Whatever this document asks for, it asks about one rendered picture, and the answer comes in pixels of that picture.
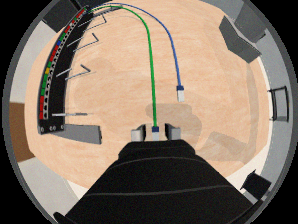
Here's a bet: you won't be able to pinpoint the white cable plug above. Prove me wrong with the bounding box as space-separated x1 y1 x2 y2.
176 85 184 102
152 126 159 141

